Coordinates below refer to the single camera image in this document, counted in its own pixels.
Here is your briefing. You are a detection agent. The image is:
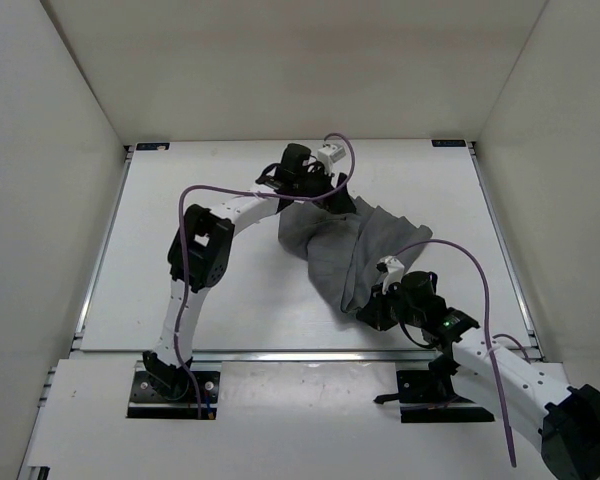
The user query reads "left aluminium table rail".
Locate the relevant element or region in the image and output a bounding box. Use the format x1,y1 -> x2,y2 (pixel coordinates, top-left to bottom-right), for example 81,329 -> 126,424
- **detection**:
70,145 -> 135,351

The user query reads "grey pleated skirt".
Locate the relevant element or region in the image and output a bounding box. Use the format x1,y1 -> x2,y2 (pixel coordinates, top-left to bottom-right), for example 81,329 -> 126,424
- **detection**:
278,197 -> 433,317

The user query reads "blue corner sticker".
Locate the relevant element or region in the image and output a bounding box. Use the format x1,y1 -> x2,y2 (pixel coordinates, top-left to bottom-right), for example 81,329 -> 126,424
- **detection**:
431,139 -> 466,148
135,142 -> 170,151

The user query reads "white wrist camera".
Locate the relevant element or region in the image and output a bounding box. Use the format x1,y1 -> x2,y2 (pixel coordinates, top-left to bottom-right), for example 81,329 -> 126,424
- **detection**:
316,143 -> 346,176
376,256 -> 405,295

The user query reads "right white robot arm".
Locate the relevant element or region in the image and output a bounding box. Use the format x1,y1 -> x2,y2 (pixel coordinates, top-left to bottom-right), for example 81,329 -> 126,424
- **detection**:
356,271 -> 600,479

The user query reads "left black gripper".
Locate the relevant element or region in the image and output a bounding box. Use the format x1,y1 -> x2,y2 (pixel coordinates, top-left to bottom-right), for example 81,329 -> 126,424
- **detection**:
296,163 -> 356,215

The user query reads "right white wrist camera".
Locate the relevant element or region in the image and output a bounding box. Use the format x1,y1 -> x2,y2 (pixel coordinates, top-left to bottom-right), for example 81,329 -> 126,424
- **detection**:
376,256 -> 405,295

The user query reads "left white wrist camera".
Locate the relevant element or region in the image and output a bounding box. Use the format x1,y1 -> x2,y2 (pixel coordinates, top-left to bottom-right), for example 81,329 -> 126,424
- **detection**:
316,143 -> 346,176

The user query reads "front aluminium rail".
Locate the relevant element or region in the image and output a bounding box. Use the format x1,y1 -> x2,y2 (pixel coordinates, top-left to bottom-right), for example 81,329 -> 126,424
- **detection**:
72,347 -> 544,365

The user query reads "left blue corner sticker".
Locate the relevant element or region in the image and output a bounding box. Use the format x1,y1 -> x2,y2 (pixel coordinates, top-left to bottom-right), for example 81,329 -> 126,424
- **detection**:
135,142 -> 170,151

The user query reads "right aluminium table rail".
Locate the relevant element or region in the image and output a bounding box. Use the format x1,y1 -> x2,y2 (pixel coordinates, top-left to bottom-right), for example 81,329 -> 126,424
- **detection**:
468,142 -> 542,351

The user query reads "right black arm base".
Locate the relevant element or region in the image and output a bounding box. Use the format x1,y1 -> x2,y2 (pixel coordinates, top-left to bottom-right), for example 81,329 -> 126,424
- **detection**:
373,359 -> 495,424

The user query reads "aluminium table rail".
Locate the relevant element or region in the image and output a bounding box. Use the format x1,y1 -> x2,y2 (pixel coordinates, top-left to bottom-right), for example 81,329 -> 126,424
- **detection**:
70,145 -> 135,351
468,142 -> 542,351

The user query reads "right blue corner sticker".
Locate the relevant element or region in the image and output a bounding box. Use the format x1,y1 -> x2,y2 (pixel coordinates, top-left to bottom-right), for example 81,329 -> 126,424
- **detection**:
431,139 -> 466,148

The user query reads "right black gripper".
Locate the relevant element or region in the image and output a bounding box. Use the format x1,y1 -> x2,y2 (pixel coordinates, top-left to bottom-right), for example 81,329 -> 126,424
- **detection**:
357,281 -> 424,333

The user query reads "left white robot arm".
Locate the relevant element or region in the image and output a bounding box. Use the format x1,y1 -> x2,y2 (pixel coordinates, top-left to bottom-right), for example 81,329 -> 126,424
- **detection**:
142,139 -> 355,400

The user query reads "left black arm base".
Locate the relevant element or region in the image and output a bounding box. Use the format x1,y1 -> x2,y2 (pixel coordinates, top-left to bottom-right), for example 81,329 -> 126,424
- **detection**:
126,351 -> 221,421

